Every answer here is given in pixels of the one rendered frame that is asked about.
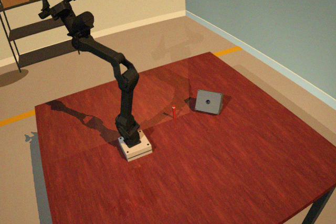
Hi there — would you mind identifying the beige flat panel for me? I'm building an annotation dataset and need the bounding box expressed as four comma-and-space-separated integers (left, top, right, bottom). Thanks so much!
195, 89, 224, 114

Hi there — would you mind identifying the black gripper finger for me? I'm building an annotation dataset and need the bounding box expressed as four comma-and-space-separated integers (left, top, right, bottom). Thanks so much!
41, 0, 50, 11

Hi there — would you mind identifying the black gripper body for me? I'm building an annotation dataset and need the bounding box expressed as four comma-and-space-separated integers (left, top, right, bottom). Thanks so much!
38, 0, 76, 23

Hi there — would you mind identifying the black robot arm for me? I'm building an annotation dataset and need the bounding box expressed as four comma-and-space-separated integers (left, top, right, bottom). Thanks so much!
50, 2, 141, 148

